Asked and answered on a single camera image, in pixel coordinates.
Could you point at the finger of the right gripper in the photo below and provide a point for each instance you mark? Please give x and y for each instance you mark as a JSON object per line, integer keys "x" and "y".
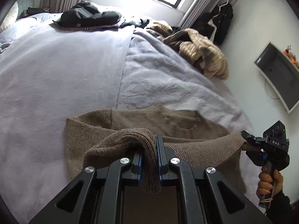
{"x": 248, "y": 137}

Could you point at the white round pillow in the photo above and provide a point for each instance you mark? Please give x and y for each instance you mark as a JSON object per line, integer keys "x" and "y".
{"x": 10, "y": 18}

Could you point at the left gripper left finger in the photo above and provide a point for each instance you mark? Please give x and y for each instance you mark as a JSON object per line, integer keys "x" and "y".
{"x": 95, "y": 195}

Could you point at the black clothes pile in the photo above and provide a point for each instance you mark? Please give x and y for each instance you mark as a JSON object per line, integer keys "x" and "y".
{"x": 87, "y": 16}

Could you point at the right hand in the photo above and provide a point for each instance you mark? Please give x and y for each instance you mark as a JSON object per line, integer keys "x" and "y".
{"x": 267, "y": 184}

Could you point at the tan striped clothes pile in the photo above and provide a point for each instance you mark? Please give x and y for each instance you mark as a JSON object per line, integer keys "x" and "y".
{"x": 195, "y": 48}

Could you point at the brown knit sweater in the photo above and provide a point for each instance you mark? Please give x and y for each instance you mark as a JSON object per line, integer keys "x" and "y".
{"x": 100, "y": 137}

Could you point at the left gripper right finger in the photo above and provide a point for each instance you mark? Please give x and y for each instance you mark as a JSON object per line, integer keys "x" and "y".
{"x": 203, "y": 194}

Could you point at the black hanging jacket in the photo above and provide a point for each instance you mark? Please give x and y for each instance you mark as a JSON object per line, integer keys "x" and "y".
{"x": 215, "y": 25}

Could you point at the lavender plush bed blanket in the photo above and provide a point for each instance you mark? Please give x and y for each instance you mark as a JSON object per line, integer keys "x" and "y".
{"x": 49, "y": 75}

